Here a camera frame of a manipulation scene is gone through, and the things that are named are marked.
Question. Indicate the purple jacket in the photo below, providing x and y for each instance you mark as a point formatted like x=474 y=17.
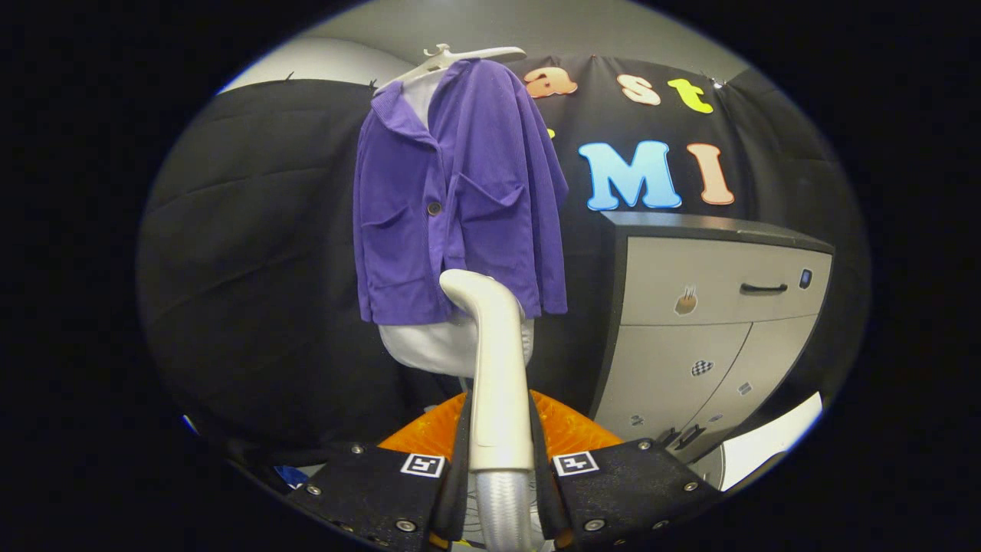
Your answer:
x=475 y=192

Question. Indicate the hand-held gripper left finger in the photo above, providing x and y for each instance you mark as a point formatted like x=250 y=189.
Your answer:
x=460 y=491

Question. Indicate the white padded ironing form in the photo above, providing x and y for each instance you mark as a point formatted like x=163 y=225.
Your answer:
x=429 y=345

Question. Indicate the grey cabinet with dark top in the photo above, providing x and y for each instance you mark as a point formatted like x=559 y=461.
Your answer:
x=705 y=264

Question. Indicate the white clothes hanger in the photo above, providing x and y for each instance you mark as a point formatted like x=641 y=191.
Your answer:
x=475 y=55

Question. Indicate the blue floor object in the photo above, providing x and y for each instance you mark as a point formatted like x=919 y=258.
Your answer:
x=291 y=475

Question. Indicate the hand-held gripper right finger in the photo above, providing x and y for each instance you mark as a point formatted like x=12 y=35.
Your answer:
x=544 y=491

